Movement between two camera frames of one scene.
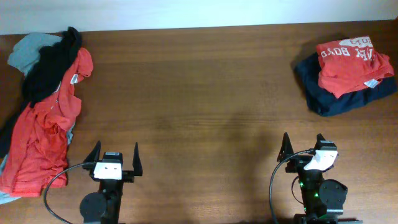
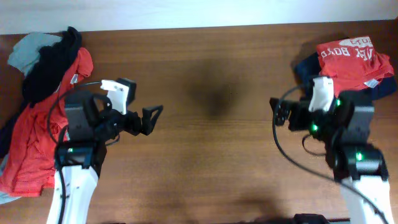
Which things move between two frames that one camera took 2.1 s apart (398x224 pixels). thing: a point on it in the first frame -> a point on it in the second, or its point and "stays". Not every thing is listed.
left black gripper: [129, 177] -> [135, 126]
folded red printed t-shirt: [346, 64] stays
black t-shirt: [42, 78] stays
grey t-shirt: [23, 48] stays
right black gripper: [299, 163] -> [300, 109]
